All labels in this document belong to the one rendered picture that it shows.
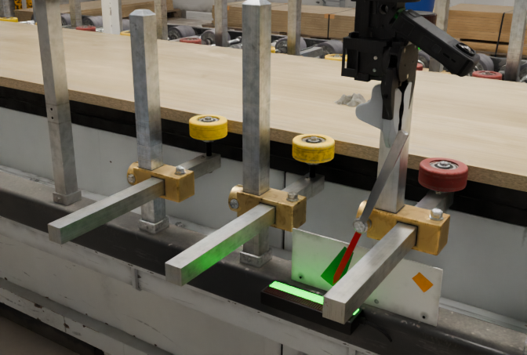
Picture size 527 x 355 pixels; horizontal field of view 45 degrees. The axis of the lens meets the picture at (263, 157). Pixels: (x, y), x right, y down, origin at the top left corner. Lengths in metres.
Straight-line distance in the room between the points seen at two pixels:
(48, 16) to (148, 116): 0.31
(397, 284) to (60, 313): 1.30
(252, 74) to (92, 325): 1.17
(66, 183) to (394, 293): 0.77
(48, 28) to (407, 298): 0.87
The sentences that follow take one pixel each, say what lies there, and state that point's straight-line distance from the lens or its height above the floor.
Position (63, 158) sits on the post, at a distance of 1.44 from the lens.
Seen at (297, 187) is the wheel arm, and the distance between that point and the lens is 1.17.
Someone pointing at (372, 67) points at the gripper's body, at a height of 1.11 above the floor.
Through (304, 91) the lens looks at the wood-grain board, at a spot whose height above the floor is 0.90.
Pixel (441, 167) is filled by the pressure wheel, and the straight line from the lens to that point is 1.10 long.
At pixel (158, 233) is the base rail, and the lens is 1.30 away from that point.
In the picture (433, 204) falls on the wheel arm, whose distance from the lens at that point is 1.06.
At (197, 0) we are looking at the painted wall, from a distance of 10.18.
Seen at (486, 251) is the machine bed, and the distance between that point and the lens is 1.22.
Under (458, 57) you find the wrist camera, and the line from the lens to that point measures 0.82.
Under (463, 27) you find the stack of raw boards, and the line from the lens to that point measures 7.02.
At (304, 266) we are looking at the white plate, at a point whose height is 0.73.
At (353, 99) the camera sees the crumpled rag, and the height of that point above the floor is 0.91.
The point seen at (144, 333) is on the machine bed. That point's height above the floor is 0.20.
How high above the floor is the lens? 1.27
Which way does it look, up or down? 20 degrees down
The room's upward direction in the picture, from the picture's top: straight up
